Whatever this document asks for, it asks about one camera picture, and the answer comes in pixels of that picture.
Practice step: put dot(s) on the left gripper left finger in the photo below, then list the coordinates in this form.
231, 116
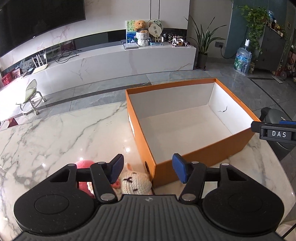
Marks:
103, 176

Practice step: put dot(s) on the hanging green ivy plant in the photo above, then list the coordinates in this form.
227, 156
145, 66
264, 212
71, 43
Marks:
257, 19

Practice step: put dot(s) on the pink crochet plush toy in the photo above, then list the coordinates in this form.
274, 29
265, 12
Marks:
84, 176

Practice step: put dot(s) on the blue water bottle jug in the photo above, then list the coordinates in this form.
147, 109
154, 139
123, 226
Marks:
243, 59

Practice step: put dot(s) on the dark grey drawer cabinet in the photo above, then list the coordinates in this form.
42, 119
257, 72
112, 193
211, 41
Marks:
272, 46

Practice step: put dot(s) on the round paper fan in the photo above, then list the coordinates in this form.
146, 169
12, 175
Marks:
155, 29

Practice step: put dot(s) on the white wifi router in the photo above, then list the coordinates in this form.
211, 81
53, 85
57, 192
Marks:
40, 63

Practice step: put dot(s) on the black wall television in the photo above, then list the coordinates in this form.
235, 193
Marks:
24, 20

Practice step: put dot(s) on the black white cow toy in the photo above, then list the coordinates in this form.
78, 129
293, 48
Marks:
178, 41

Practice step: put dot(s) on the orange cardboard box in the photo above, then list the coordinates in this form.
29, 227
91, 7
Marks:
201, 119

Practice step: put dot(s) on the brown teddy bear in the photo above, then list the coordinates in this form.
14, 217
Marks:
140, 26

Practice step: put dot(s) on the blue landscape painting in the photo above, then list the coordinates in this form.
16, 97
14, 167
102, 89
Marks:
130, 32

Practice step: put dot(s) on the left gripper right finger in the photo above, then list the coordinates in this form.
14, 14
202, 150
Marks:
192, 174

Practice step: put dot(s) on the dark green trash bin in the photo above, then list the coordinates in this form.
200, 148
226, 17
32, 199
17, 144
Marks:
272, 115

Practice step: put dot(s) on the white crochet bunny doll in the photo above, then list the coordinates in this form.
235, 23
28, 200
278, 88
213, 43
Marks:
134, 183

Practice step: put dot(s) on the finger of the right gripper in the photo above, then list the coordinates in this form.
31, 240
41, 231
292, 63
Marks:
269, 129

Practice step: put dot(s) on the white marble tv cabinet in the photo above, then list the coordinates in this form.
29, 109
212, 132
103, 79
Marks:
103, 64

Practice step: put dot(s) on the potted long leaf plant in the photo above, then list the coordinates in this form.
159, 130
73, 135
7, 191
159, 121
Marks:
203, 40

